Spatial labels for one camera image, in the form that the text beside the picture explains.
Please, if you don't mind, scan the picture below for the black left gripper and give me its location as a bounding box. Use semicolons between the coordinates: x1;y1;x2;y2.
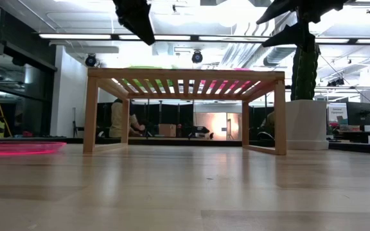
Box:
112;0;156;46

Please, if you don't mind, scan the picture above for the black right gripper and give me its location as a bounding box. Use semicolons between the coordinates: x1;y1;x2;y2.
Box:
256;0;350;53

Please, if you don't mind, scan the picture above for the wooden slatted shelf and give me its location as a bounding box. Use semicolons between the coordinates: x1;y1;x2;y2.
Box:
82;67;288;157

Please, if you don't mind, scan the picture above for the tall green cactus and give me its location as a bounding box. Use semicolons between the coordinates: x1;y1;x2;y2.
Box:
290;41;321;101

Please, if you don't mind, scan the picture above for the black overhead light bar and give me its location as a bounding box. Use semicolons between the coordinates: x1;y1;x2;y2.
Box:
39;33;370;45

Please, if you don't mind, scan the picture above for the standing person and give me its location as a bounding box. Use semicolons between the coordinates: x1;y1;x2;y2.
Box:
109;98;146;139

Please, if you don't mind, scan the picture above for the white printed sign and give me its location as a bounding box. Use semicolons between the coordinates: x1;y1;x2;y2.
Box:
328;103;348;124

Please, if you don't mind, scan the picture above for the white planter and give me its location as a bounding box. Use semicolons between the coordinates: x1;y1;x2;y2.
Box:
285;99;330;150

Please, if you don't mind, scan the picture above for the cardboard box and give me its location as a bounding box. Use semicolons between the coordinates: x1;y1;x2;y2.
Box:
158;123;177;138

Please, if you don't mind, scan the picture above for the black computer monitor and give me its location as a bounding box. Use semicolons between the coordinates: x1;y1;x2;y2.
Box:
346;101;370;126

